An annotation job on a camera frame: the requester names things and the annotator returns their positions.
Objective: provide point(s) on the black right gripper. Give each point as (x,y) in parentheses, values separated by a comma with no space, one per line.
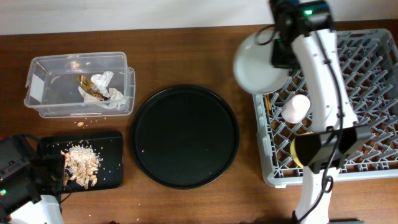
(276,61)

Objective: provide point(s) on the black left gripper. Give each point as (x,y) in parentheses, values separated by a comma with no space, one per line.
(56,163)

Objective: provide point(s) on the grey plate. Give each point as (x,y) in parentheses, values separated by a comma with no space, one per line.
(253,70)

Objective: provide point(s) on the food scraps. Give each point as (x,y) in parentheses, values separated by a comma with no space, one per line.
(82,164)

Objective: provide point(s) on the wooden chopstick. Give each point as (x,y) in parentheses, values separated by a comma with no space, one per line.
(268,104)

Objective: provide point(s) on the pink cup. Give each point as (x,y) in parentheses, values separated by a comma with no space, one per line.
(295,110)

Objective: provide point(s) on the yellow bowl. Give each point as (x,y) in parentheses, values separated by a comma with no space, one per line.
(300,149)

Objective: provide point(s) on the gold foil wrapper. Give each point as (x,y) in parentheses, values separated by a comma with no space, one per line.
(90,88)

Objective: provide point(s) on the white napkin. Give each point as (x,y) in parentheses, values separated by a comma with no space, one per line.
(104,90)

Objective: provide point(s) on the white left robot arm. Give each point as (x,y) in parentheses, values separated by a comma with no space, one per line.
(31,182)

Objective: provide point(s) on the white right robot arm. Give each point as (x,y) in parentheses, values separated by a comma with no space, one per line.
(307,39)

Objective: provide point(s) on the grey dishwasher rack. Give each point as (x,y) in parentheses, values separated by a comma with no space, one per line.
(368,59)

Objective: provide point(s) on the black rectangular bin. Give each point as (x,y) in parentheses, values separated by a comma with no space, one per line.
(108,146)

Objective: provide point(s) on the clear plastic bin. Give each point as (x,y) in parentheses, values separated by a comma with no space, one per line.
(53,85)

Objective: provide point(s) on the round black tray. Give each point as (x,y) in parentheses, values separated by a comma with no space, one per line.
(184,137)

